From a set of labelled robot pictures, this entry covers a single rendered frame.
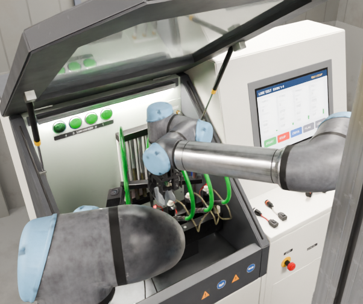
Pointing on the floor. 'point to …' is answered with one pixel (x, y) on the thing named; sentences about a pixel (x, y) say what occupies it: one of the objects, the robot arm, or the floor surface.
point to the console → (233, 90)
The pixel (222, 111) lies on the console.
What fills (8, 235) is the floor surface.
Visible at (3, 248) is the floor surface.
